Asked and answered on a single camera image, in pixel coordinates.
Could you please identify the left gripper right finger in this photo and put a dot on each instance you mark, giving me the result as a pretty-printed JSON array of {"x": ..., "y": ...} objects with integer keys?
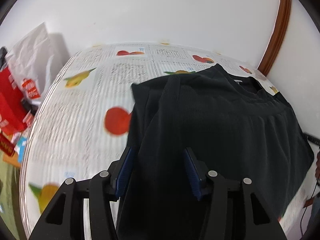
[{"x": 232, "y": 209}]

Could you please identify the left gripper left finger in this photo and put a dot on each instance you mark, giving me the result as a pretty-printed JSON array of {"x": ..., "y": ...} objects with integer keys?
[{"x": 81, "y": 207}]

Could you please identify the black sweatshirt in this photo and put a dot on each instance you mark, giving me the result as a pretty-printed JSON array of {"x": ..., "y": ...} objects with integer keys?
[{"x": 232, "y": 125}]

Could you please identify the person's right hand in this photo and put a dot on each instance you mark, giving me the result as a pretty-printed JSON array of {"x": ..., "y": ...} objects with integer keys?
[{"x": 317, "y": 171}]

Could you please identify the blue booklet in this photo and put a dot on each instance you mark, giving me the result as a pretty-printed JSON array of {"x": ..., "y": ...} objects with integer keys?
[{"x": 19, "y": 148}]

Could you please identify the red flat box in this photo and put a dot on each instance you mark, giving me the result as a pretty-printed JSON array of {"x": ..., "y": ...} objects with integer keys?
[{"x": 6, "y": 146}]

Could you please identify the fruit print tablecloth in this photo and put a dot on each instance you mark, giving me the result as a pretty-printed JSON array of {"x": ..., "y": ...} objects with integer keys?
[{"x": 68, "y": 137}]

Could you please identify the red paper bag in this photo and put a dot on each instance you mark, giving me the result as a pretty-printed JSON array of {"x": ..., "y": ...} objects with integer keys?
[{"x": 11, "y": 107}]

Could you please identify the white plastic shopping bag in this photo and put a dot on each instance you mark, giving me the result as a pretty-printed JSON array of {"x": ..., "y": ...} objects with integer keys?
[{"x": 34, "y": 63}]

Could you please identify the brown wooden door frame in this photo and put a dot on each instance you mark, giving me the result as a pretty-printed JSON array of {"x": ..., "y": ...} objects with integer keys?
[{"x": 277, "y": 37}]

